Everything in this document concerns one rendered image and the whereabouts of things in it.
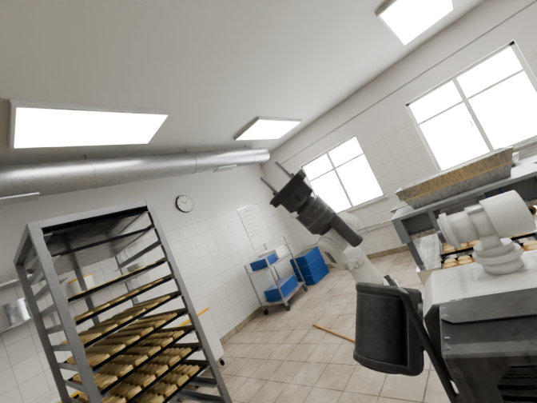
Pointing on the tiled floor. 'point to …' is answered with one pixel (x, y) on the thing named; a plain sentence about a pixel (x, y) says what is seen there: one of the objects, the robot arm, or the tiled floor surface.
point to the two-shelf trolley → (277, 283)
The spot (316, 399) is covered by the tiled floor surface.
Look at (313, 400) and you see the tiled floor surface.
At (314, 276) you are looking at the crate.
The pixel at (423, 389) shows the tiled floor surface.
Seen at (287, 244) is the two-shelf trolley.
